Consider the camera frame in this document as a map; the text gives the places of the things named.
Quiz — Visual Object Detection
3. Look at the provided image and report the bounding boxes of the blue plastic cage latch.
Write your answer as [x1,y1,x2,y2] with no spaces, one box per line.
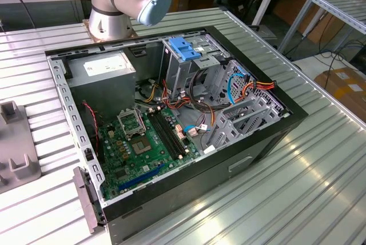
[168,37,201,62]

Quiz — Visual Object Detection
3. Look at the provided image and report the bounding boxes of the brown cardboard sheet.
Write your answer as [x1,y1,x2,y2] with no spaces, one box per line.
[273,0,345,45]

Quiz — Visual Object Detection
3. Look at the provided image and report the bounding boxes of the red orange wire bundle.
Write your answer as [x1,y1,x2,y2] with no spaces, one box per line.
[160,78,192,112]

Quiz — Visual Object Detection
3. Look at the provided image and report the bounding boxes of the grey metal disk bay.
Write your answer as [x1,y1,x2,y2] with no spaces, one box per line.
[206,96,288,156]

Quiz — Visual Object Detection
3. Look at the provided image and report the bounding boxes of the black wire bundle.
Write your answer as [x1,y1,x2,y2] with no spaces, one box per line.
[188,67,226,113]

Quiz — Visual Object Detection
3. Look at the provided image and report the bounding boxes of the metal slat shelf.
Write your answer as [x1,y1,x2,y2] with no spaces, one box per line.
[277,0,366,54]

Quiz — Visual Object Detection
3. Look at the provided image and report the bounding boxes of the grey optical drive cage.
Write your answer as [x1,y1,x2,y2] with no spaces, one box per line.
[158,35,232,100]

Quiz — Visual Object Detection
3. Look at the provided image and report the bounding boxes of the black PC case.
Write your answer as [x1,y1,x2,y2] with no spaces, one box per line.
[45,25,309,244]

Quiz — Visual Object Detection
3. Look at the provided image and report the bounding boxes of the black RAM slot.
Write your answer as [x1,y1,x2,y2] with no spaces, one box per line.
[148,111,177,160]
[158,109,189,159]
[151,110,181,160]
[155,110,185,159]

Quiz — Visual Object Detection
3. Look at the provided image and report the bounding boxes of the brown cardboard box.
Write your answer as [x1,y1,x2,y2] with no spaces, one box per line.
[313,67,366,114]

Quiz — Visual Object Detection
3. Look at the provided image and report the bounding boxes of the yellow wire bundle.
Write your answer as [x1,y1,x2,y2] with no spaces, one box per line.
[139,81,160,103]

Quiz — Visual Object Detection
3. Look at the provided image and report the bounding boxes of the blue data wire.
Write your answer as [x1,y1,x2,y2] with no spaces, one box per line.
[228,66,251,106]

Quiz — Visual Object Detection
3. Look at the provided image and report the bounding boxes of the green motherboard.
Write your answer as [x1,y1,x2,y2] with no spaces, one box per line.
[97,105,201,202]

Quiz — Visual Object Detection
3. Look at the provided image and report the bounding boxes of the red black twisted wire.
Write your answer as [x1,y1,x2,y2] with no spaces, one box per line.
[82,101,101,154]

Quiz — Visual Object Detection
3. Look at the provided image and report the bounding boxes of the metal socket cover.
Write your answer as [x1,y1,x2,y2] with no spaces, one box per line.
[116,108,145,139]

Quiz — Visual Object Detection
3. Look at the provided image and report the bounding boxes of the metal locking lever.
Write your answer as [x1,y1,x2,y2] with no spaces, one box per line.
[133,107,144,131]

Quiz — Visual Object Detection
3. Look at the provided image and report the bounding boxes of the short blue wire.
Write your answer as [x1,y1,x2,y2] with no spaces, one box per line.
[182,124,212,137]

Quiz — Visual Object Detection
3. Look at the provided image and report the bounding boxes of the grey plastic card retainer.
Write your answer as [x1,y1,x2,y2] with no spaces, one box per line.
[73,166,107,234]

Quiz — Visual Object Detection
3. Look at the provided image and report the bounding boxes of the blue expansion slot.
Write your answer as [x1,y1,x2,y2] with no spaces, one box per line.
[118,162,166,191]

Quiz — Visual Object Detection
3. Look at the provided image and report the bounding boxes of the grey power supply unit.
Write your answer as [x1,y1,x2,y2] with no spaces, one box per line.
[66,50,137,120]

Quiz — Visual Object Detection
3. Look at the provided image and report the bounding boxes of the grey parts rack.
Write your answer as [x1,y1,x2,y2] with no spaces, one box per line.
[0,101,43,195]

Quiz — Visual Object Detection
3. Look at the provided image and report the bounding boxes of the orange yellow power wire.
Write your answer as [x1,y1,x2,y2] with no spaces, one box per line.
[241,80,279,103]

